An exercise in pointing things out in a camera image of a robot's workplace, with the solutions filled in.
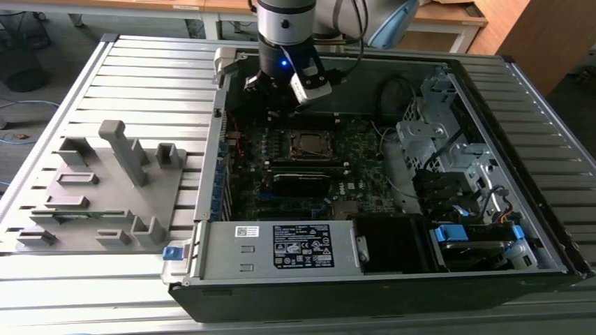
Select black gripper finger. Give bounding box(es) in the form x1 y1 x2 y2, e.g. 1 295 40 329
242 71 282 121

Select metal socket cover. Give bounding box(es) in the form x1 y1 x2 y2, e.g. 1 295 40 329
288 131 336 161

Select silver CPU plate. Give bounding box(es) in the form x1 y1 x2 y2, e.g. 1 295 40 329
300 134 325 154

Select CPU socket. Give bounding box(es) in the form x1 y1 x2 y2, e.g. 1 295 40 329
285 129 338 161

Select black RAM slot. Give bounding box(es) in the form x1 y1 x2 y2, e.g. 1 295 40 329
269 166 350 176

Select black graphics card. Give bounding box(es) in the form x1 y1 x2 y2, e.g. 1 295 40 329
272 172 332 196

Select green motherboard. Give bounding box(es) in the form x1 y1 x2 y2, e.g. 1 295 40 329
222 118 406 223

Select silver metal drive cage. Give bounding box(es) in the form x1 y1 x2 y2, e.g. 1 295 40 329
394 66 504 217

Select wooden desk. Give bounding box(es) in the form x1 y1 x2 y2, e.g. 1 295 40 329
0 0 208 27
204 0 488 53

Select brown chipset heatsink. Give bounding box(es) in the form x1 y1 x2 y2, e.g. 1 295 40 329
332 200 360 219

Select grey parts rack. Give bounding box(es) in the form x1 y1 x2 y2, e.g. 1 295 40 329
16 120 186 252

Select silver power supply unit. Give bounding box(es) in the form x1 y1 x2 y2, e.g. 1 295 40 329
184 219 373 280

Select black round bin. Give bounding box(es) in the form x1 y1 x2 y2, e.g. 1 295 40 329
0 48 50 94

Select black power connector bundle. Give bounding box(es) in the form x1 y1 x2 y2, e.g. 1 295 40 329
412 169 480 214

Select green RAM stick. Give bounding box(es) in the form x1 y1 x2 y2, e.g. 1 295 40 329
32 209 126 221

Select wooden cabinet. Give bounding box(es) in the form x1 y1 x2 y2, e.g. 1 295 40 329
468 0 596 97

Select hard disk in blue carrier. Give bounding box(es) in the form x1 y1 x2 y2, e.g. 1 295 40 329
430 223 526 272

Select black open PC case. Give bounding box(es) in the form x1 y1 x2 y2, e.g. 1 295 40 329
166 47 594 324

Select grey case release handle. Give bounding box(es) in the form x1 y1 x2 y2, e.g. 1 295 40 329
212 47 248 84

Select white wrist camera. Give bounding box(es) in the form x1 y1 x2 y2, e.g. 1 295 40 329
289 64 333 105

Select black looped cable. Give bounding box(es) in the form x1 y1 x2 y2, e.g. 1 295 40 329
376 75 418 126

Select black flat data cable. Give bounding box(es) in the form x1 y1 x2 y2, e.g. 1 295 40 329
421 120 466 174

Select blue floor cable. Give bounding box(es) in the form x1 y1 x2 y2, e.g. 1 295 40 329
0 99 61 146

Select black wire basket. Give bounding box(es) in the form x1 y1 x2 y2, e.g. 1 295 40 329
0 10 52 50

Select coloured power wires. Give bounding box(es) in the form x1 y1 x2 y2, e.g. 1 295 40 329
492 205 520 224

